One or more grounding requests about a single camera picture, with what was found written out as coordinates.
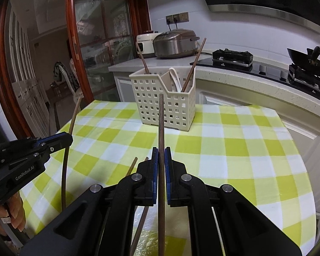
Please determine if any black glass gas cooktop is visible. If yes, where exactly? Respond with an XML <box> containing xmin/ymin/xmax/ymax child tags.
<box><xmin>190</xmin><ymin>52</ymin><xmax>320</xmax><ymax>100</ymax></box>

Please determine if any white carved dining chair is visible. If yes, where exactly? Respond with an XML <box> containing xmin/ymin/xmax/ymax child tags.
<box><xmin>59</xmin><ymin>60</ymin><xmax>83</xmax><ymax>104</ymax></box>

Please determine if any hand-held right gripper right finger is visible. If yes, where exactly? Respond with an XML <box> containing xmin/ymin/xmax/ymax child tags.
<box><xmin>164</xmin><ymin>147</ymin><xmax>302</xmax><ymax>256</ymax></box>

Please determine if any wooden framed glass sliding door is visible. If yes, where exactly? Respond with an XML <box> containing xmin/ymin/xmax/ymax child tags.
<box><xmin>65</xmin><ymin>0</ymin><xmax>152</xmax><ymax>103</ymax></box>

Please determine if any white ceramic spoon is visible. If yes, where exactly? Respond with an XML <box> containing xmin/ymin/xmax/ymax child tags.
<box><xmin>169</xmin><ymin>68</ymin><xmax>183</xmax><ymax>92</ymax></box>

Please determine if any white plastic utensil basket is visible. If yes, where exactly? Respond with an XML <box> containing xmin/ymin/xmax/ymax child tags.
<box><xmin>129</xmin><ymin>68</ymin><xmax>196</xmax><ymax>132</ymax></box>

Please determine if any person's left hand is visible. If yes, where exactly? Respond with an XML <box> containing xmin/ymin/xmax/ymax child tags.
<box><xmin>0</xmin><ymin>192</ymin><xmax>26</xmax><ymax>236</ymax></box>

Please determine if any black wok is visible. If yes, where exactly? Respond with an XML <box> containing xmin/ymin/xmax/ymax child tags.
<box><xmin>287</xmin><ymin>46</ymin><xmax>320</xmax><ymax>76</ymax></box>

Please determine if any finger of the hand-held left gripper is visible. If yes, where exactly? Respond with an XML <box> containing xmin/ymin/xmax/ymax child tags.
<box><xmin>0</xmin><ymin>132</ymin><xmax>70</xmax><ymax>161</ymax></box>
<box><xmin>35</xmin><ymin>133</ymin><xmax>73</xmax><ymax>164</ymax></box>

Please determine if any white rice cooker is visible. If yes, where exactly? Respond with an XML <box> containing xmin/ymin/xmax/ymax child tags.
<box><xmin>137</xmin><ymin>31</ymin><xmax>163</xmax><ymax>58</ymax></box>

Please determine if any black burner grate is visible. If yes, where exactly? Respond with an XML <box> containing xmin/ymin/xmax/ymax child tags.
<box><xmin>287</xmin><ymin>64</ymin><xmax>320</xmax><ymax>91</ymax></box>
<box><xmin>212</xmin><ymin>48</ymin><xmax>254</xmax><ymax>67</ymax></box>

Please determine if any dark garment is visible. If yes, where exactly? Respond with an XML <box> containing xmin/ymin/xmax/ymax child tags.
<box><xmin>53</xmin><ymin>62</ymin><xmax>65</xmax><ymax>82</ymax></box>

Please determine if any silver rice cooker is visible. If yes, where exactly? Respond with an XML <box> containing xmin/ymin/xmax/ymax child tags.
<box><xmin>153</xmin><ymin>29</ymin><xmax>200</xmax><ymax>59</ymax></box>

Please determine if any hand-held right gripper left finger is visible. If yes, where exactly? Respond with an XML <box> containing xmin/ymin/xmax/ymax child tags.
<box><xmin>20</xmin><ymin>147</ymin><xmax>160</xmax><ymax>256</ymax></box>

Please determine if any green white checked tablecloth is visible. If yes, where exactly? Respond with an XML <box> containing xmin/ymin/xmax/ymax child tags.
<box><xmin>19</xmin><ymin>100</ymin><xmax>318</xmax><ymax>256</ymax></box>

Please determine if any white panelled cabinet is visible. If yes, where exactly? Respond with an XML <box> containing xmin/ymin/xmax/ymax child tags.
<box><xmin>5</xmin><ymin>8</ymin><xmax>51</xmax><ymax>136</ymax></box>

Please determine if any brown wooden table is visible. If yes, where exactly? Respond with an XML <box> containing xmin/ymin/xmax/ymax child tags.
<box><xmin>49</xmin><ymin>81</ymin><xmax>71</xmax><ymax>100</ymax></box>

